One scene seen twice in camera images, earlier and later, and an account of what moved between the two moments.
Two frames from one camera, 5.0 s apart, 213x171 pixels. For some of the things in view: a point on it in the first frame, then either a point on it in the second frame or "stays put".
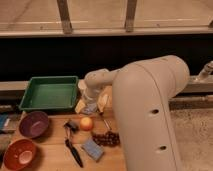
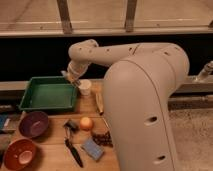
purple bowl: [34, 124] stays put
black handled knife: [74, 153] stays put
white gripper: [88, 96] to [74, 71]
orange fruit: [86, 123] stays put
